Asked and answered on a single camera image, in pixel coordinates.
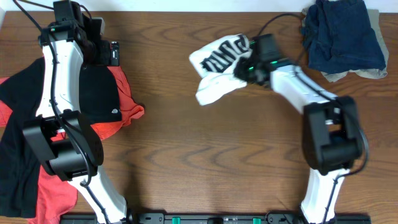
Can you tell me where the white t-shirt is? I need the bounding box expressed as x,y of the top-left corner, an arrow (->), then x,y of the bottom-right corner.
189,34 -> 252,106

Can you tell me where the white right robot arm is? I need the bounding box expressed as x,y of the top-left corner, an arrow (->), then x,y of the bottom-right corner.
234,34 -> 368,223

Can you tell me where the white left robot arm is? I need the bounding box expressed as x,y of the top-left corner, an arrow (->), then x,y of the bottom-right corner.
23,1 -> 133,223

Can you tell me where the dark navy folded garment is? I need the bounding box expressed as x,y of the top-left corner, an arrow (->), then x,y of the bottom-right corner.
300,0 -> 387,75

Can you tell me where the grey-beige folded garment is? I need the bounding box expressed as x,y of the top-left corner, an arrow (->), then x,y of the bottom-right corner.
300,6 -> 389,83

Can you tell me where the black t-shirt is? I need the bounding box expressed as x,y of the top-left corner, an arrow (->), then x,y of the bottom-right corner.
1,58 -> 121,218

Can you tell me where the red-orange t-shirt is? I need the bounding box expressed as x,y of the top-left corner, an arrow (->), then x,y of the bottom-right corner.
1,67 -> 144,223

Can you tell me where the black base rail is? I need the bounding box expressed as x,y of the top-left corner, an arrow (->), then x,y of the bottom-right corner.
60,212 -> 372,224

